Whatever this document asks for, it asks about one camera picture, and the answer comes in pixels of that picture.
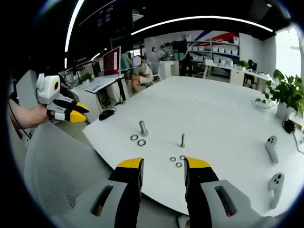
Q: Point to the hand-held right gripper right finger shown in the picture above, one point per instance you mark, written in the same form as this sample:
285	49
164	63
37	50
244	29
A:
202	180

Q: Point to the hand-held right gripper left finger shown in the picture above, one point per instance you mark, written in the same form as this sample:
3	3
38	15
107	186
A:
123	187

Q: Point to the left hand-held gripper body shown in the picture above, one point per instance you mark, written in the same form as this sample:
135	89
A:
47	90

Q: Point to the small threaded metal stud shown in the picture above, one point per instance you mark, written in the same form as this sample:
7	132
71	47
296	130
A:
182	140

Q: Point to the large threaded metal stud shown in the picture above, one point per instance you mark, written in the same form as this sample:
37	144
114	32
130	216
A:
143	127

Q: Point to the light grey chair back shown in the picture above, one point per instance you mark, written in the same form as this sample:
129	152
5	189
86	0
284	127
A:
26	88

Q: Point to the small green desk plant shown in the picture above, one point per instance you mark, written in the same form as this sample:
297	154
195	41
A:
87	78

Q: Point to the black computer mouse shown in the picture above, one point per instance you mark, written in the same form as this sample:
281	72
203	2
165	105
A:
105	115

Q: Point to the white standing desk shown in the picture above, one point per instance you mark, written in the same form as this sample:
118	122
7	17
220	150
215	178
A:
104	82

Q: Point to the grey mesh office chair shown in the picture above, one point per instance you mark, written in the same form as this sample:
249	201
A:
57	161

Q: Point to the computer monitor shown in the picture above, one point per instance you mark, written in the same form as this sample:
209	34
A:
111	61

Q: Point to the curved ceiling light strip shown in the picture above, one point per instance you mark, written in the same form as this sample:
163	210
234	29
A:
71	31
202	20

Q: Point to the white handheld controller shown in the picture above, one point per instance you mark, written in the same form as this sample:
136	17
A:
275	187
272	147

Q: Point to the white work table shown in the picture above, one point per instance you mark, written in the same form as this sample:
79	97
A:
237	71

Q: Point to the green potted plant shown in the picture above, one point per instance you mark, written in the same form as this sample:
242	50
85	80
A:
287	92

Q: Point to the storage shelf with white bins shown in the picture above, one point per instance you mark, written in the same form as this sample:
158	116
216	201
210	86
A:
213	51

